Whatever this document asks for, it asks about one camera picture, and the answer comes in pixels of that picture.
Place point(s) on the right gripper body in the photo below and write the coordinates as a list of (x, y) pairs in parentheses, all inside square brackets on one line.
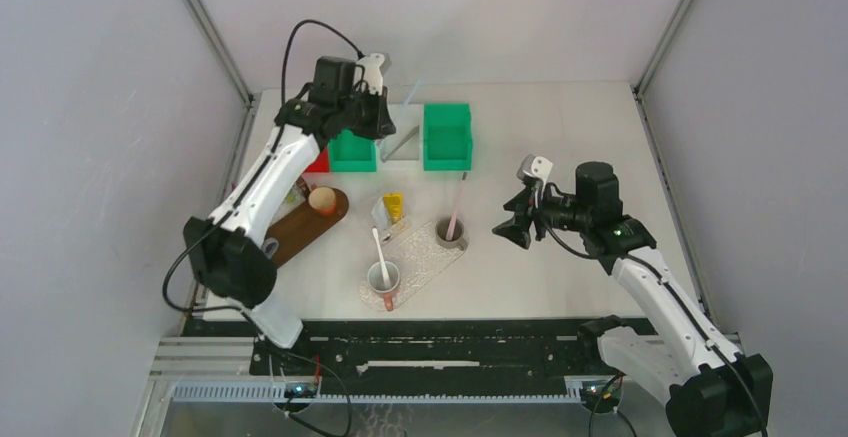
[(545, 210)]

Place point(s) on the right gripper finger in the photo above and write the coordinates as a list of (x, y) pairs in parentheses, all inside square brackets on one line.
[(519, 205), (516, 230)]

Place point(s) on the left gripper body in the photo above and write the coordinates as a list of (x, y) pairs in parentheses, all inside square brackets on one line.
[(367, 114)]

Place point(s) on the light blue toothbrush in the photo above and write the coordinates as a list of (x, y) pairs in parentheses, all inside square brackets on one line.
[(406, 102)]

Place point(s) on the grey ceramic mug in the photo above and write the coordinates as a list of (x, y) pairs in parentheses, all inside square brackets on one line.
[(460, 241)]

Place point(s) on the pink toothbrush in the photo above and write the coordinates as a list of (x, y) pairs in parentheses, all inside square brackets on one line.
[(456, 209)]

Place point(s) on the yellow toothpaste tube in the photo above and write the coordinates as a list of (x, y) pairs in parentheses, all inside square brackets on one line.
[(394, 204)]

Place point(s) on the beige cup orange handle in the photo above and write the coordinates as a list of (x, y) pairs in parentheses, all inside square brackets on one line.
[(323, 200)]

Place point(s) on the white toothpaste tube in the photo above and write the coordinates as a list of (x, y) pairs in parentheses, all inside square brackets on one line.
[(381, 220)]

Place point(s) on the clear holder with wooden ends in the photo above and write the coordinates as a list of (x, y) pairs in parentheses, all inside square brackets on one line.
[(297, 195)]

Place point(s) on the white blue mug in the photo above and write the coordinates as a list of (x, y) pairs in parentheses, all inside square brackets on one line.
[(270, 247)]

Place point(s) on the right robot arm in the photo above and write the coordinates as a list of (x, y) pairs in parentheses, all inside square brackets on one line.
[(706, 384)]

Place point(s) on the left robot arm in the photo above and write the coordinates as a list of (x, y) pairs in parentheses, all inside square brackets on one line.
[(225, 249)]

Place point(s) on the green bin with toothpaste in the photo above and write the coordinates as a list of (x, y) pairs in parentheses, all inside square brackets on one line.
[(447, 141)]

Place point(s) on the clear textured oval tray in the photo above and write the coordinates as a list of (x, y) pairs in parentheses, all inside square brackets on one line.
[(420, 260)]

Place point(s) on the brown wooden oval tray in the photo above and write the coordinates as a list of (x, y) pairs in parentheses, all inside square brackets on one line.
[(302, 226)]

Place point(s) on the green bin with cups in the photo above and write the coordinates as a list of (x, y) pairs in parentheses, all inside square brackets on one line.
[(351, 153)]

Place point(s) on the white translucent bin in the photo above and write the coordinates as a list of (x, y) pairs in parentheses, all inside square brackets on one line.
[(409, 156)]

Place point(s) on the red plastic bin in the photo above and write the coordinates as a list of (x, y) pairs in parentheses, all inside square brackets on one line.
[(321, 164)]

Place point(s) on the right circuit board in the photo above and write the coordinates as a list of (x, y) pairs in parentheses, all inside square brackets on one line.
[(601, 399)]

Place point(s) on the circuit board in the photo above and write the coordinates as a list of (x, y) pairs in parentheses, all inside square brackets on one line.
[(601, 399), (296, 391)]

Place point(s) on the left circuit board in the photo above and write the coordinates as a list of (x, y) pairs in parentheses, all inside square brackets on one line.
[(296, 391)]

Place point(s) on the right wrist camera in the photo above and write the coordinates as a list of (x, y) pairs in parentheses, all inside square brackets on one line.
[(534, 168)]

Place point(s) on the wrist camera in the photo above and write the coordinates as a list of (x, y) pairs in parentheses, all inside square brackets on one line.
[(369, 73), (534, 168)]

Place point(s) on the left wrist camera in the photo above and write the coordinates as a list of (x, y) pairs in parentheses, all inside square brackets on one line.
[(369, 73)]

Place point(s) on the black front rail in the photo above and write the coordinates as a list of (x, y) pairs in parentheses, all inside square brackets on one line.
[(436, 358)]

